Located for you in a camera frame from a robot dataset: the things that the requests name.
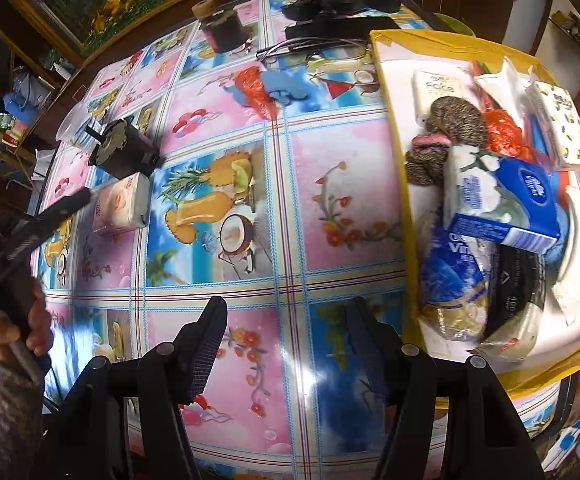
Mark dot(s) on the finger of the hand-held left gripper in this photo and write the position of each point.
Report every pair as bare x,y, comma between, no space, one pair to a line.
64,207

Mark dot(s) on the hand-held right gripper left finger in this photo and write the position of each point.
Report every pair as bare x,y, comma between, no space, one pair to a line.
204,355

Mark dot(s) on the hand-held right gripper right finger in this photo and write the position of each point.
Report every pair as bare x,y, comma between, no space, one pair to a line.
367,355

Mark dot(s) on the pink tissue pack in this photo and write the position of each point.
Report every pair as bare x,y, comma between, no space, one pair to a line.
119,205

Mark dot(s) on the blue plastic wrapper pack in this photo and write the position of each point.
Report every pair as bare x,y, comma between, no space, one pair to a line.
450,260

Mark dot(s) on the blue tissue pack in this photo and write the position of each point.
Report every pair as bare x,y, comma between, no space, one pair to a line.
510,195

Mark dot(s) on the red plastic bag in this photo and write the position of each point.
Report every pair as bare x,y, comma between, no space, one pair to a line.
252,90
505,132

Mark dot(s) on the white plastic bag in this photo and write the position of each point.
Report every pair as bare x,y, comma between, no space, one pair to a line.
500,85

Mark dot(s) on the yellow cardboard box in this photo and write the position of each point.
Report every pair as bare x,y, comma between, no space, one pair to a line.
445,37

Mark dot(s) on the person's left forearm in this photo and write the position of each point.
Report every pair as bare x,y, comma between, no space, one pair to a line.
4,410

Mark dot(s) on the person's left hand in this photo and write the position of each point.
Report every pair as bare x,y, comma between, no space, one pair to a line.
42,330

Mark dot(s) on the clear plastic bowl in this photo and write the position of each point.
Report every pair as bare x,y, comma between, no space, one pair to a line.
74,127

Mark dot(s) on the black cylindrical motor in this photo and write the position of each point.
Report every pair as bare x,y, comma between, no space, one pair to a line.
129,152

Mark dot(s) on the green packet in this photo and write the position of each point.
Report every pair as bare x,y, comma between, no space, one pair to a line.
4,122

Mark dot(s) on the blue plastic jug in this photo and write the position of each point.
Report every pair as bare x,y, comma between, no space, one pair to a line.
22,97

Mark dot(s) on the printed plastic tablecloth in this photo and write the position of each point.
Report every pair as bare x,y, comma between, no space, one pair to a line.
320,235

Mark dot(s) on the black wrapped pack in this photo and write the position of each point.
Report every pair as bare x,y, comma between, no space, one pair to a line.
510,285

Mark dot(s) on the dark bottle with cork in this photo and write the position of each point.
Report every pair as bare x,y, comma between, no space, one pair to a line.
224,30

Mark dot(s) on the blue cloth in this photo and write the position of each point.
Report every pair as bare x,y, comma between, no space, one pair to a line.
285,85

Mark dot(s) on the white face tissue pack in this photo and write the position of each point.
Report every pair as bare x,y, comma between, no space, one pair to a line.
440,90

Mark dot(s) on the eyeglasses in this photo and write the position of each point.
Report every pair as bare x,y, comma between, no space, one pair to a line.
290,49

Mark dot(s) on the lemon print tissue pack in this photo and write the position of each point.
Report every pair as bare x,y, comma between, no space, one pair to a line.
560,125

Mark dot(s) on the black belt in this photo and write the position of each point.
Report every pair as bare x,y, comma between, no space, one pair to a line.
340,27

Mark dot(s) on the green plastic basin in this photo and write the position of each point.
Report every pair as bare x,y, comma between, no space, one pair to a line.
455,22

